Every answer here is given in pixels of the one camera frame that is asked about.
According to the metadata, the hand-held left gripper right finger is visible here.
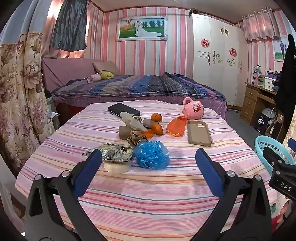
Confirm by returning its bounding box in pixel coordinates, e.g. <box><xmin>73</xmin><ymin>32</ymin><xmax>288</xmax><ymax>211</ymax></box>
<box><xmin>195</xmin><ymin>148</ymin><xmax>272</xmax><ymax>241</ymax></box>

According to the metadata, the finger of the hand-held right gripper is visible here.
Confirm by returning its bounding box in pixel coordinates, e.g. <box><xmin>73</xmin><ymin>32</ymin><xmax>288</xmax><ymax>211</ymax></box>
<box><xmin>263</xmin><ymin>146</ymin><xmax>296</xmax><ymax>168</ymax></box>

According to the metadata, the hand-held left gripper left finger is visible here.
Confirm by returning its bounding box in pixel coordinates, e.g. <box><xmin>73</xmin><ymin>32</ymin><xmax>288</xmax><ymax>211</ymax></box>
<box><xmin>24</xmin><ymin>149</ymin><xmax>109</xmax><ymax>241</ymax></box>

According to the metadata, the light blue plastic basket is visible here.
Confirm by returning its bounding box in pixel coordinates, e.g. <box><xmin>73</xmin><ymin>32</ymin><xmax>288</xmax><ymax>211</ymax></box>
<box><xmin>254</xmin><ymin>135</ymin><xmax>295</xmax><ymax>171</ymax></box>

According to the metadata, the grey-green snack wrapper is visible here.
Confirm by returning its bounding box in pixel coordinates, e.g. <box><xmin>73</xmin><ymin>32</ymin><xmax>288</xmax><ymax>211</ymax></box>
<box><xmin>111</xmin><ymin>146</ymin><xmax>135</xmax><ymax>163</ymax></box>
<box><xmin>84</xmin><ymin>143</ymin><xmax>121</xmax><ymax>160</ymax></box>

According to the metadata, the beige phone case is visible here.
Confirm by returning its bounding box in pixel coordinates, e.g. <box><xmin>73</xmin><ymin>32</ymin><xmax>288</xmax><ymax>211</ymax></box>
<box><xmin>187</xmin><ymin>120</ymin><xmax>213</xmax><ymax>146</ymax></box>

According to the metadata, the orange plastic wrapper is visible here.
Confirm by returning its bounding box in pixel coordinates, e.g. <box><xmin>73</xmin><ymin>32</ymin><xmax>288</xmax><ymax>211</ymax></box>
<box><xmin>166</xmin><ymin>116</ymin><xmax>186</xmax><ymax>138</ymax></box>

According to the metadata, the blue plastic bag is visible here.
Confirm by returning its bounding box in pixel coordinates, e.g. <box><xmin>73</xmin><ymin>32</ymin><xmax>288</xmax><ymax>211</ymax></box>
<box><xmin>134</xmin><ymin>140</ymin><xmax>171</xmax><ymax>169</ymax></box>

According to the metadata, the person's right hand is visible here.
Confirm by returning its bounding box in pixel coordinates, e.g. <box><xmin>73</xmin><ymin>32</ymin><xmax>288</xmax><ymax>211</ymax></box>
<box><xmin>279</xmin><ymin>199</ymin><xmax>293</xmax><ymax>223</ymax></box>

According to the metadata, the black paper bag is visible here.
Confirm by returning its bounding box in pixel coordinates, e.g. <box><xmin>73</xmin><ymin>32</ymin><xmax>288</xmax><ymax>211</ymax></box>
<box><xmin>253</xmin><ymin>113</ymin><xmax>270</xmax><ymax>135</ymax></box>

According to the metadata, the white round appliance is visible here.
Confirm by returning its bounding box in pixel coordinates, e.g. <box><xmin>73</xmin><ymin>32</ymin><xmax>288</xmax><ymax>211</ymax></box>
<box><xmin>261</xmin><ymin>108</ymin><xmax>277</xmax><ymax>121</ymax></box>

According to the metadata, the brown cardboard piece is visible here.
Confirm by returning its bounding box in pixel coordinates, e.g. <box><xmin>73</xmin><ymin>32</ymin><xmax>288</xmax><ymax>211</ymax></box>
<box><xmin>119</xmin><ymin>125</ymin><xmax>137</xmax><ymax>140</ymax></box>

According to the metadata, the pink striped tablecloth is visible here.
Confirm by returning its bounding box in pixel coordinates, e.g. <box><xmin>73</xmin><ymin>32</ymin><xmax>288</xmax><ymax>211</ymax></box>
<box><xmin>15</xmin><ymin>100</ymin><xmax>278</xmax><ymax>241</ymax></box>

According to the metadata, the wooden desk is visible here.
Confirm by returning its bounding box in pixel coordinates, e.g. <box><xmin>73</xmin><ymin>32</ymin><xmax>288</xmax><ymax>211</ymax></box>
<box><xmin>240</xmin><ymin>82</ymin><xmax>284</xmax><ymax>126</ymax></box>

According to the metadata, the pink cartoon mug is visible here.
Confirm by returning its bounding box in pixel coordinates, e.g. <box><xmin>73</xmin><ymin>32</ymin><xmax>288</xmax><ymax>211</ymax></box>
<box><xmin>182</xmin><ymin>97</ymin><xmax>204</xmax><ymax>120</ymax></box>

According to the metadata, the beige plastic bag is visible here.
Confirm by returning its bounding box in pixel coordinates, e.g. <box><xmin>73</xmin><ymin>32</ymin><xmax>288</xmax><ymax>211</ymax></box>
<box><xmin>120</xmin><ymin>111</ymin><xmax>149</xmax><ymax>132</ymax></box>

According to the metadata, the black textured wallet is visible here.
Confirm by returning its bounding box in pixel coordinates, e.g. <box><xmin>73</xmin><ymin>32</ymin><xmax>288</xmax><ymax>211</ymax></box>
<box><xmin>108</xmin><ymin>103</ymin><xmax>141</xmax><ymax>117</ymax></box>

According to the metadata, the white storage box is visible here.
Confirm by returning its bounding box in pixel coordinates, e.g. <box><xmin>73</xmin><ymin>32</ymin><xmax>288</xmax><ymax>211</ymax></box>
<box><xmin>264</xmin><ymin>76</ymin><xmax>277</xmax><ymax>91</ymax></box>

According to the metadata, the white bedside cabinet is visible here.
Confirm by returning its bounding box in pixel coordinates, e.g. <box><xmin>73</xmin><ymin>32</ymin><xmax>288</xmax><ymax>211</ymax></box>
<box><xmin>46</xmin><ymin>96</ymin><xmax>61</xmax><ymax>132</ymax></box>

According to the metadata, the black hanging coat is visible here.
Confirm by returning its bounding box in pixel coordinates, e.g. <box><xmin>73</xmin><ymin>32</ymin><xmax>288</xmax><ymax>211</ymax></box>
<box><xmin>275</xmin><ymin>34</ymin><xmax>296</xmax><ymax>116</ymax></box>

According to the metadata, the desk lamp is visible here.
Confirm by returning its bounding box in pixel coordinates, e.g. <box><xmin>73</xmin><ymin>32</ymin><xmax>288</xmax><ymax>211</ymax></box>
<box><xmin>252</xmin><ymin>65</ymin><xmax>262</xmax><ymax>85</ymax></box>

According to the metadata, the white wardrobe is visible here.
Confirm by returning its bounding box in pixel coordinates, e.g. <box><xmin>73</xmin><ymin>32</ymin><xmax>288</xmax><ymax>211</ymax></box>
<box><xmin>190</xmin><ymin>13</ymin><xmax>249</xmax><ymax>107</ymax></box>

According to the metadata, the floral curtain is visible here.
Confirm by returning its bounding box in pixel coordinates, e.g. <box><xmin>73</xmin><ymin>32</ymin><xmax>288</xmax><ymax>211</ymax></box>
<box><xmin>0</xmin><ymin>32</ymin><xmax>56</xmax><ymax>176</ymax></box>

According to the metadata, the plaid patchwork quilt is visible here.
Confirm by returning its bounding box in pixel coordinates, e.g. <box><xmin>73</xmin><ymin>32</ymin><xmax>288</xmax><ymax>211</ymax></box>
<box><xmin>51</xmin><ymin>72</ymin><xmax>228</xmax><ymax>102</ymax></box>

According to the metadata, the purple headboard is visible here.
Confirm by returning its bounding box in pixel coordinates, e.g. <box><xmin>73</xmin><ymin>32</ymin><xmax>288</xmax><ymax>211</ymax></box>
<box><xmin>41</xmin><ymin>58</ymin><xmax>104</xmax><ymax>93</ymax></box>

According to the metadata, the tan pillow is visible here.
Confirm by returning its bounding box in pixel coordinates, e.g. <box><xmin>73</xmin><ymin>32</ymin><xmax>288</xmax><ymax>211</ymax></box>
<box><xmin>92</xmin><ymin>61</ymin><xmax>121</xmax><ymax>76</ymax></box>

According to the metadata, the pink curtain valance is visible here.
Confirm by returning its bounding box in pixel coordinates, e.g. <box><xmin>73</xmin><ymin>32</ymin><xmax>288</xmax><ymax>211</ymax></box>
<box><xmin>242</xmin><ymin>7</ymin><xmax>281</xmax><ymax>42</ymax></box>

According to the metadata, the dark grey hanging cloth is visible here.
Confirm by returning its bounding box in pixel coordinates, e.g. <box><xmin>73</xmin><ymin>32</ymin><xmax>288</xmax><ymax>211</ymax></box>
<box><xmin>51</xmin><ymin>0</ymin><xmax>87</xmax><ymax>51</ymax></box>

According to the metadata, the pink window curtain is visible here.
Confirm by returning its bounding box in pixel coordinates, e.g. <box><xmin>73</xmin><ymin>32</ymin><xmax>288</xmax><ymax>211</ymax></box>
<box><xmin>42</xmin><ymin>0</ymin><xmax>93</xmax><ymax>59</ymax></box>

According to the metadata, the framed wedding picture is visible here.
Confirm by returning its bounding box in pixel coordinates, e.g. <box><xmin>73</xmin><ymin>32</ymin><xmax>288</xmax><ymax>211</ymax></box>
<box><xmin>116</xmin><ymin>16</ymin><xmax>167</xmax><ymax>42</ymax></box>

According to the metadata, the light blue curtain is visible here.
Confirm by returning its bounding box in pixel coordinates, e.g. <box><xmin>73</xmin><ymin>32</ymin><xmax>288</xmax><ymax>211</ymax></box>
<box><xmin>0</xmin><ymin>0</ymin><xmax>58</xmax><ymax>44</ymax></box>

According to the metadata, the small wall photo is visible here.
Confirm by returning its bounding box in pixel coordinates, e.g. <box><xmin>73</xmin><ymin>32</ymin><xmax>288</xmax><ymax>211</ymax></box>
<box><xmin>273</xmin><ymin>36</ymin><xmax>289</xmax><ymax>62</ymax></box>

